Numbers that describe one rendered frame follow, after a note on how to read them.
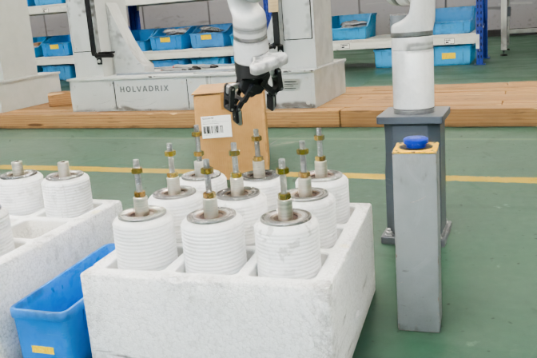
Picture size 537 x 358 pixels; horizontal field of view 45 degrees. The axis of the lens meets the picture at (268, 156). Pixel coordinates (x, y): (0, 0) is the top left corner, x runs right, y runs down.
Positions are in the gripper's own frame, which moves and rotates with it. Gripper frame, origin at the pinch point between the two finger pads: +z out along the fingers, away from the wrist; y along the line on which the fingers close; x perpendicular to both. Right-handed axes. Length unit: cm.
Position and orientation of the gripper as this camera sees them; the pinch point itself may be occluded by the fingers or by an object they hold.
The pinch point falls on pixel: (255, 114)
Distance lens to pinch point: 146.2
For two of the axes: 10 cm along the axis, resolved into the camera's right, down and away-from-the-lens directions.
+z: 0.4, 8.1, 5.8
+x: 6.2, 4.4, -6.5
